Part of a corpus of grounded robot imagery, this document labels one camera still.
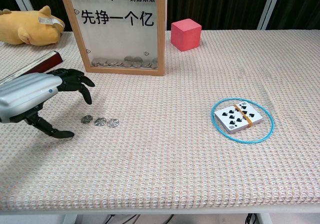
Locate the black pleated curtain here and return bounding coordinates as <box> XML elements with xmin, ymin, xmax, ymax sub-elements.
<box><xmin>0</xmin><ymin>0</ymin><xmax>320</xmax><ymax>30</ymax></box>

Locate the white plush label tag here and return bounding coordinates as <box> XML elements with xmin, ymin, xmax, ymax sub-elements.
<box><xmin>38</xmin><ymin>16</ymin><xmax>65</xmax><ymax>30</ymax></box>

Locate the blue ring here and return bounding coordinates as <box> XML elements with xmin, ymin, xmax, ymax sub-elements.
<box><xmin>210</xmin><ymin>97</ymin><xmax>275</xmax><ymax>144</ymax></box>

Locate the yellow plush toy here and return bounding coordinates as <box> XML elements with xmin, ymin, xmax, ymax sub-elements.
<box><xmin>0</xmin><ymin>5</ymin><xmax>66</xmax><ymax>46</ymax></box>

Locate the wooden glass money box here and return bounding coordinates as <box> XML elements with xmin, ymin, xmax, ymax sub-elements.
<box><xmin>57</xmin><ymin>0</ymin><xmax>167</xmax><ymax>77</ymax></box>

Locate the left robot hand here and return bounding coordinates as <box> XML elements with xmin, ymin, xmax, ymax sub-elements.
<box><xmin>0</xmin><ymin>68</ymin><xmax>96</xmax><ymax>139</ymax></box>

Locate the black cable bundle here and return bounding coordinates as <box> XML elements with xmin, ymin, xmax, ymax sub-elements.
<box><xmin>244</xmin><ymin>213</ymin><xmax>259</xmax><ymax>224</ymax></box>
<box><xmin>104</xmin><ymin>214</ymin><xmax>176</xmax><ymax>224</ymax></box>

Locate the pink woven table cloth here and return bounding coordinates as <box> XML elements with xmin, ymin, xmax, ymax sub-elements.
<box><xmin>0</xmin><ymin>29</ymin><xmax>320</xmax><ymax>211</ymax></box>

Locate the red cube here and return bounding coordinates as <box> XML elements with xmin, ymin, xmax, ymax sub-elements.
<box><xmin>170</xmin><ymin>18</ymin><xmax>203</xmax><ymax>52</ymax></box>

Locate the dark red folded fan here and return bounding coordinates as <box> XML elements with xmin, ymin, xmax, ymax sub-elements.
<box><xmin>0</xmin><ymin>50</ymin><xmax>63</xmax><ymax>84</ymax></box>

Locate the playing card deck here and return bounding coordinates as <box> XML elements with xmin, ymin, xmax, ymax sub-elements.
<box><xmin>213</xmin><ymin>101</ymin><xmax>264</xmax><ymax>135</ymax></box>

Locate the orange rubber band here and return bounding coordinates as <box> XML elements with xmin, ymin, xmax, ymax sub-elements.
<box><xmin>233</xmin><ymin>104</ymin><xmax>253</xmax><ymax>129</ymax></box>

